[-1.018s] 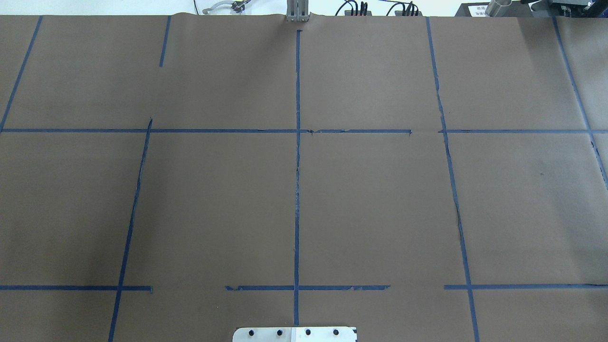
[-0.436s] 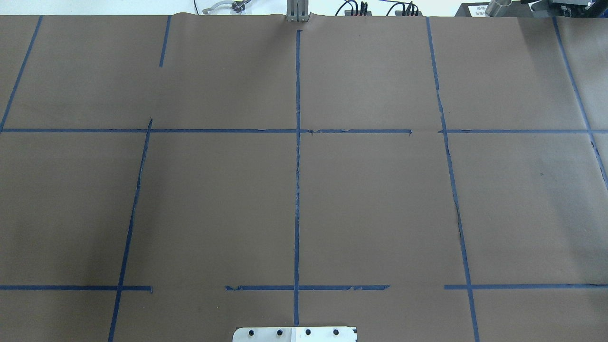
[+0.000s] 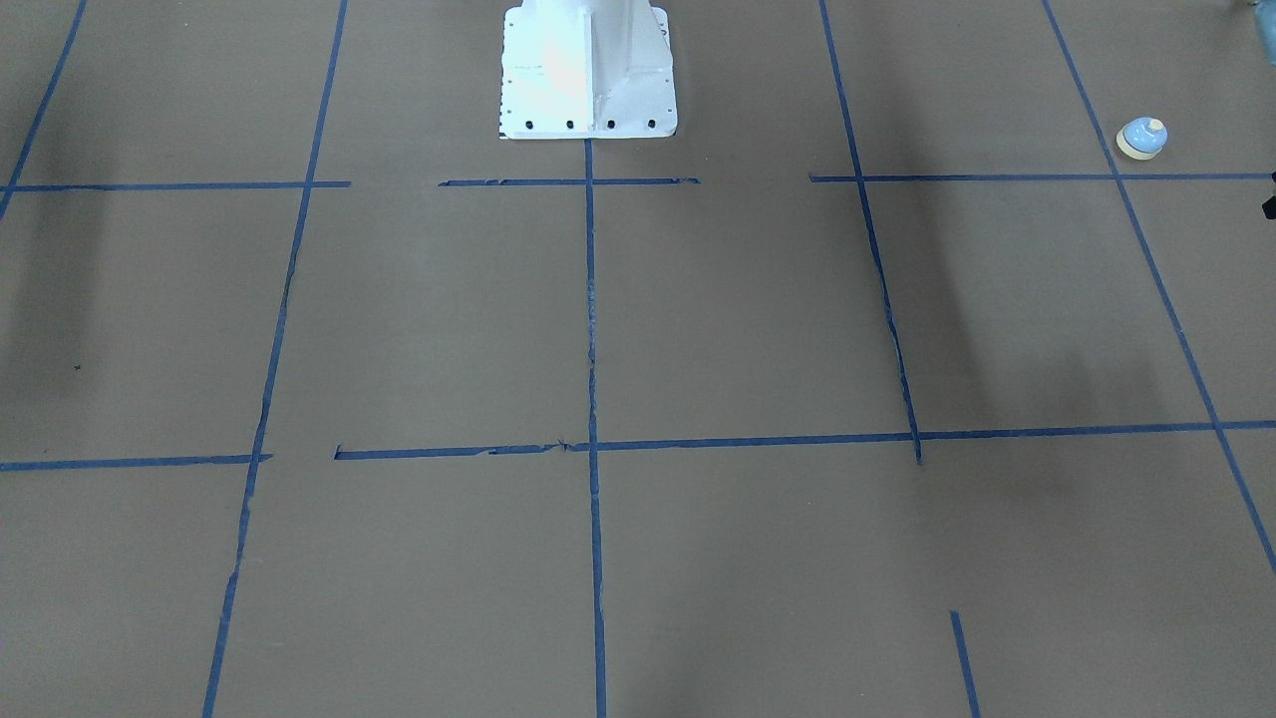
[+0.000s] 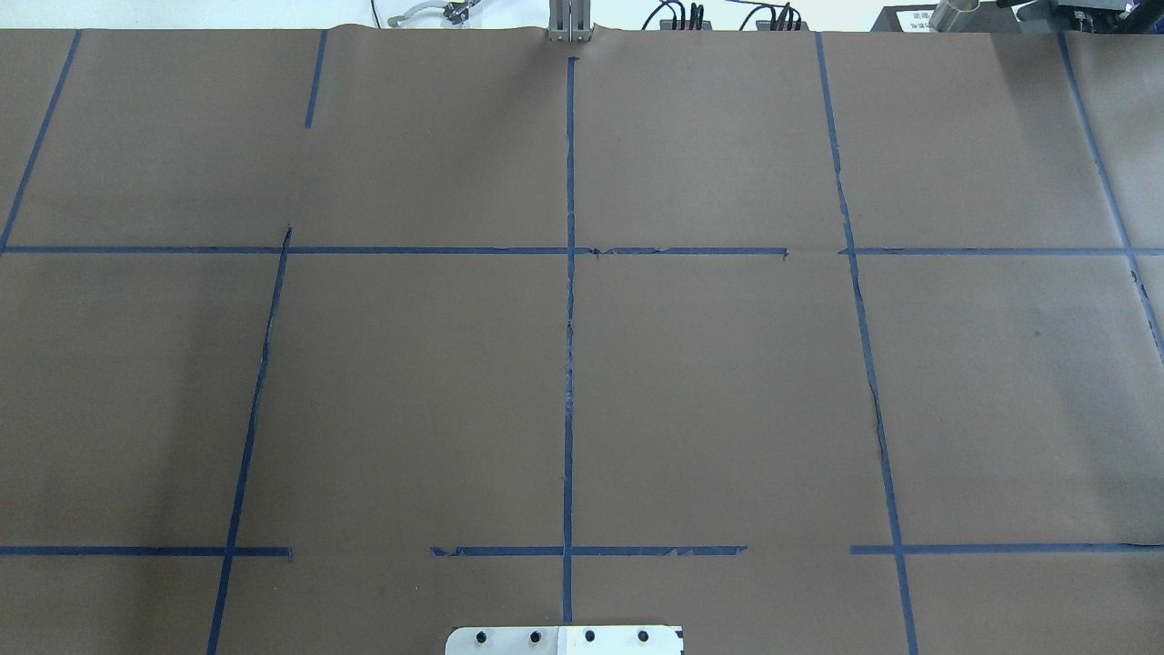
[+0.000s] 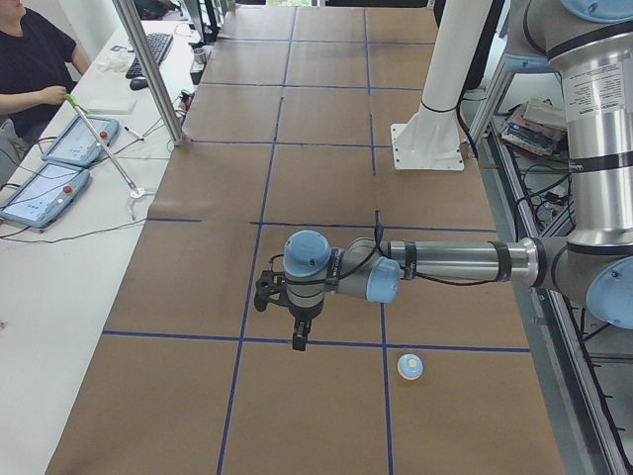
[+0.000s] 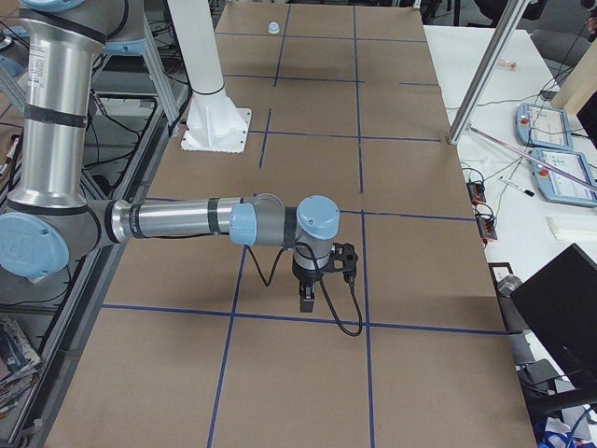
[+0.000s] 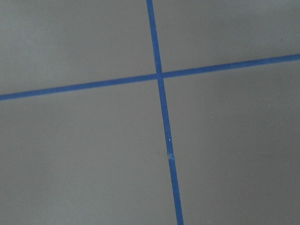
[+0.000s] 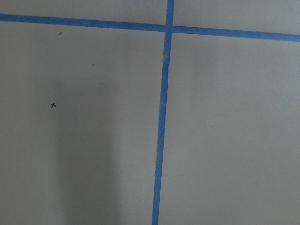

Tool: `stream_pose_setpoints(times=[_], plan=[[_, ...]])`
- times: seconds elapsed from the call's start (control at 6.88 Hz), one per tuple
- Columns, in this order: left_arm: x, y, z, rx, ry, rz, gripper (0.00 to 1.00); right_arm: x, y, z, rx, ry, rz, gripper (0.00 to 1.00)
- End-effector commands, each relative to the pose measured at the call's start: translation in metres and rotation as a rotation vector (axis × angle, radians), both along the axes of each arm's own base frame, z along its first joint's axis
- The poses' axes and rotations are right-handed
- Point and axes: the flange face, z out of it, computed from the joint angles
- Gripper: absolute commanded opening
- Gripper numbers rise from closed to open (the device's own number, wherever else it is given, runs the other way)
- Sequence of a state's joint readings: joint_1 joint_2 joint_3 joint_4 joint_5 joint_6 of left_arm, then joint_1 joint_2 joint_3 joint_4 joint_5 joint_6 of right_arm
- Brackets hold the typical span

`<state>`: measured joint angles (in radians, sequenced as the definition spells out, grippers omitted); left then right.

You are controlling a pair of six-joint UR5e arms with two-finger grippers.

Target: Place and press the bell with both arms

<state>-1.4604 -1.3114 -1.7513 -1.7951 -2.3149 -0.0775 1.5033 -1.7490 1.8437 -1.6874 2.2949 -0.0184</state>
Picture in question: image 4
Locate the metal cup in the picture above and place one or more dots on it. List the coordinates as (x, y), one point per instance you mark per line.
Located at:
(953, 16)

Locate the aluminium frame post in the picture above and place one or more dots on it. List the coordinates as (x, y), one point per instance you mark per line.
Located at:
(570, 21)

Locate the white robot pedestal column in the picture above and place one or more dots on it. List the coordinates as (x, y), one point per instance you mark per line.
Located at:
(567, 639)

